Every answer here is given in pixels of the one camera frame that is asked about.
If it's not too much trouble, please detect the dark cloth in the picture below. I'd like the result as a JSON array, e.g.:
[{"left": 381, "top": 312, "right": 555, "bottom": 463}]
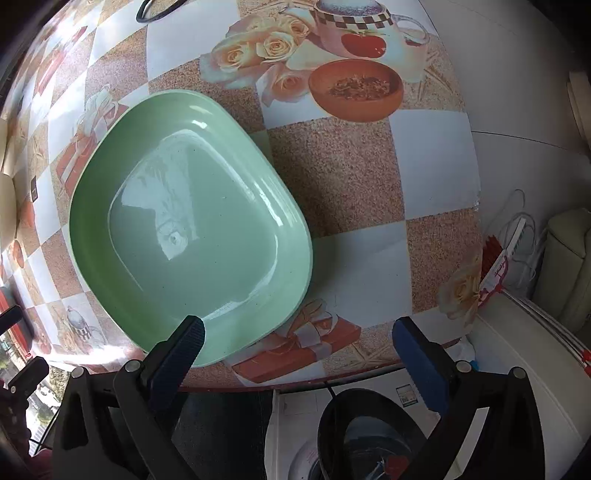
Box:
[{"left": 171, "top": 390, "right": 273, "bottom": 480}]

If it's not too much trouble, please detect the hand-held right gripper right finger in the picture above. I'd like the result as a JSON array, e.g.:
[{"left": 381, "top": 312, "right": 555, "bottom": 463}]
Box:
[{"left": 392, "top": 316, "right": 548, "bottom": 480}]

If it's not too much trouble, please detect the black ring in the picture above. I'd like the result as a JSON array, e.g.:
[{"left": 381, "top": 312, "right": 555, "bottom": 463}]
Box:
[{"left": 136, "top": 0, "right": 185, "bottom": 23}]

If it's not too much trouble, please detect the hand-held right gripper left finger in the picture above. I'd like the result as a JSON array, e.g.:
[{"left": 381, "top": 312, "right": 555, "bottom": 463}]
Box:
[{"left": 53, "top": 315, "right": 206, "bottom": 480}]

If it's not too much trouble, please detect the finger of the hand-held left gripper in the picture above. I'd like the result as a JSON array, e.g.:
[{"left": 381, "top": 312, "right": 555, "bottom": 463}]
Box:
[
  {"left": 0, "top": 305, "right": 22, "bottom": 334},
  {"left": 7, "top": 356, "right": 50, "bottom": 398}
]

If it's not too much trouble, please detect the black pot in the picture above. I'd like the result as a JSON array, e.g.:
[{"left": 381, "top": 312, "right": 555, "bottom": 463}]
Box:
[{"left": 318, "top": 388, "right": 430, "bottom": 480}]

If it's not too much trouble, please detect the red packet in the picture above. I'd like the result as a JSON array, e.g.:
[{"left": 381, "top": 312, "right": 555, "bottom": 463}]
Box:
[{"left": 480, "top": 235, "right": 509, "bottom": 305}]

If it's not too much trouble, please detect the white washing machine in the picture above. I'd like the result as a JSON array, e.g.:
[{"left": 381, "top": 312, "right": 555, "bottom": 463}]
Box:
[{"left": 265, "top": 369, "right": 467, "bottom": 480}]

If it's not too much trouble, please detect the white cable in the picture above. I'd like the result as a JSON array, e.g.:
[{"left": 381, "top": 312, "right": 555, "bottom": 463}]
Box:
[{"left": 485, "top": 189, "right": 550, "bottom": 296}]

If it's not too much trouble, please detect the white cabinet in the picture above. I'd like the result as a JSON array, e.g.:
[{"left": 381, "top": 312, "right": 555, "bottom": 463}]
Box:
[{"left": 471, "top": 286, "right": 591, "bottom": 462}]

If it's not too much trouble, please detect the printed checkered tablecloth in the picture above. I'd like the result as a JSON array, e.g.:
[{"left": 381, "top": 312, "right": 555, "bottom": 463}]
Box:
[{"left": 0, "top": 0, "right": 483, "bottom": 393}]

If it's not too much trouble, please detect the green plate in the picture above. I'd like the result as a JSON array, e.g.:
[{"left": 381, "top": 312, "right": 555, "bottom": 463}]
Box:
[{"left": 68, "top": 90, "right": 314, "bottom": 368}]

